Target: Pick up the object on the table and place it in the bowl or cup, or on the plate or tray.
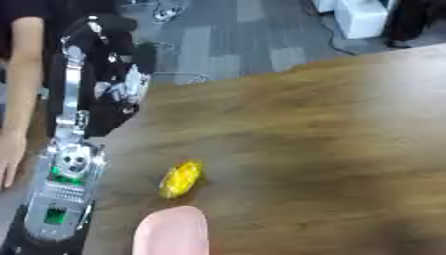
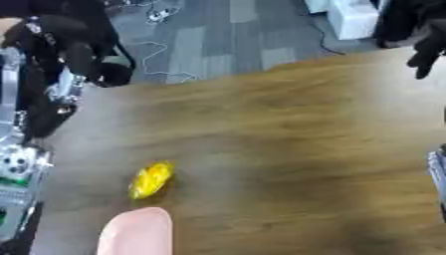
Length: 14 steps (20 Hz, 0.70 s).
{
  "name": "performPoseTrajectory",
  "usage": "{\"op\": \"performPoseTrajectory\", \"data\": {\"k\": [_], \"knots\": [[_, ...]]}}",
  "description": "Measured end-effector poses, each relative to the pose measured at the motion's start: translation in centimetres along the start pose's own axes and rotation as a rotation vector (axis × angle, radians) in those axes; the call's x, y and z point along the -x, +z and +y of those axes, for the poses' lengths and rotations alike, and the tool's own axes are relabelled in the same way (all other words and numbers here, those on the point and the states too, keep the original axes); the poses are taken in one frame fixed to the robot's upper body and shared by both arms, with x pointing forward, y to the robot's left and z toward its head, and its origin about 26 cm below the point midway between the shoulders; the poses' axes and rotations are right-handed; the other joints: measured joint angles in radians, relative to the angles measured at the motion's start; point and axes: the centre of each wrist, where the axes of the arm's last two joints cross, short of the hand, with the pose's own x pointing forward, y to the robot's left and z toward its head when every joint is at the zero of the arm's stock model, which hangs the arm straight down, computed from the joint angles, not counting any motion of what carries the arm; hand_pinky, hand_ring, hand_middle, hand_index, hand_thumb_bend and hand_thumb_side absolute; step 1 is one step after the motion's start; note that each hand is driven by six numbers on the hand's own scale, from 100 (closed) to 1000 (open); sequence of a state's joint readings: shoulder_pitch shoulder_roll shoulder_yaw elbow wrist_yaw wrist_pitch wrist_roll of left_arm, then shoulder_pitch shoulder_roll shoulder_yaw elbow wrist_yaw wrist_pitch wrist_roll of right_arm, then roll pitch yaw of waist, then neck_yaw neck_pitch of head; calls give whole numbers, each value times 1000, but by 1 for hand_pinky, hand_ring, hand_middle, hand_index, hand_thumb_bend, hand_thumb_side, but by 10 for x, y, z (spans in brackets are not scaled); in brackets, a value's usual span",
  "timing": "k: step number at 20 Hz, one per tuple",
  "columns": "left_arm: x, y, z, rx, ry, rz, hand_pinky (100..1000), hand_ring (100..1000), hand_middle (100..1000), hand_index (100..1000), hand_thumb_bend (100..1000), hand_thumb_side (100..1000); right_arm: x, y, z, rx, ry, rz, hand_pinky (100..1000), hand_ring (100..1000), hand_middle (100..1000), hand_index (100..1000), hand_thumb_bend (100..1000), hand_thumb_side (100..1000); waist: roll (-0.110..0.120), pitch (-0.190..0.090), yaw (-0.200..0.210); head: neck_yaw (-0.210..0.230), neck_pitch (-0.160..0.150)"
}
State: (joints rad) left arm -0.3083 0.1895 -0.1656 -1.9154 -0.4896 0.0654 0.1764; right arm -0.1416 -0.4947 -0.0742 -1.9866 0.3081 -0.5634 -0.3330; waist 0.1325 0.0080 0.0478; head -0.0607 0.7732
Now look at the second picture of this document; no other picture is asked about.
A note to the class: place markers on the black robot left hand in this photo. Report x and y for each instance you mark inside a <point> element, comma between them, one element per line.
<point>40,99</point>

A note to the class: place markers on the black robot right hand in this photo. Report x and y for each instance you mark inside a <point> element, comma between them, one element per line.
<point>428,53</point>

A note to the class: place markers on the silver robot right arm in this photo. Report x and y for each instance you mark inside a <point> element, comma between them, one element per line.
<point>438,172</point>

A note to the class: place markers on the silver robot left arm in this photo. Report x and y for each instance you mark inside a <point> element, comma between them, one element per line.
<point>17,186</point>

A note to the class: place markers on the white box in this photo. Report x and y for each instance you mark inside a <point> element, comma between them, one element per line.
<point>354,18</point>

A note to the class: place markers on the yellow toy corn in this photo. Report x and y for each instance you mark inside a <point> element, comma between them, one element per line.
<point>151,179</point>

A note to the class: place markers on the pink rounded object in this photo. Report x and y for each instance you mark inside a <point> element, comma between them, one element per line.
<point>137,234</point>

